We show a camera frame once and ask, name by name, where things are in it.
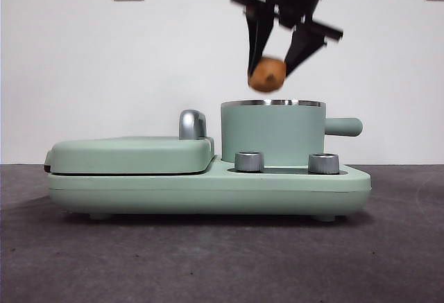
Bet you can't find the brown potato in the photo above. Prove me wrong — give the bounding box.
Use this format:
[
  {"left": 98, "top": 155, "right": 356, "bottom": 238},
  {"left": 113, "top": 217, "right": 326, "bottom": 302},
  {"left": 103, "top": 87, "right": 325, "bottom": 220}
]
[{"left": 248, "top": 56, "right": 287, "bottom": 93}]

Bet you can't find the silver control knob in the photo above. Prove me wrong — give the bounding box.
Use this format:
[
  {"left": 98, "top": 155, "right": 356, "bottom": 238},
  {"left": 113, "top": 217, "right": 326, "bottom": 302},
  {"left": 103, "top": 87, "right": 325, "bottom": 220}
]
[
  {"left": 307, "top": 153, "right": 340, "bottom": 175},
  {"left": 234, "top": 151, "right": 264, "bottom": 173}
]

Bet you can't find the green breakfast machine base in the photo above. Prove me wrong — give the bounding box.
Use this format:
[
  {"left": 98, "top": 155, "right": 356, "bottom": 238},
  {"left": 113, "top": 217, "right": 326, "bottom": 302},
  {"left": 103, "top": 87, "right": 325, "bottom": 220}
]
[{"left": 46, "top": 155, "right": 372, "bottom": 222}]

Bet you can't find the green griddle cover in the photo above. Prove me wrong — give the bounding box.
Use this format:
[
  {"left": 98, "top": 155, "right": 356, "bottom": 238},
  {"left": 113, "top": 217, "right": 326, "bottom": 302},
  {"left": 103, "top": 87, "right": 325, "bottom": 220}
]
[{"left": 42, "top": 135, "right": 215, "bottom": 176}]

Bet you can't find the green pot with side handle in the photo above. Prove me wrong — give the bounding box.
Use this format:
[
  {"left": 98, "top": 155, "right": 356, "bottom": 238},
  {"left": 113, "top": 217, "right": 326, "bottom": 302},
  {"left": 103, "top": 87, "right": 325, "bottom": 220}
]
[{"left": 220, "top": 98, "right": 364, "bottom": 165}]

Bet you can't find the chrome griddle cover handle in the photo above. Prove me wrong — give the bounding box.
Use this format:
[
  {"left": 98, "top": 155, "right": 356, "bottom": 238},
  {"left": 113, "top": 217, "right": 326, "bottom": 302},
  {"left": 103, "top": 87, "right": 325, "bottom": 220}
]
[{"left": 178, "top": 110, "right": 209, "bottom": 141}]

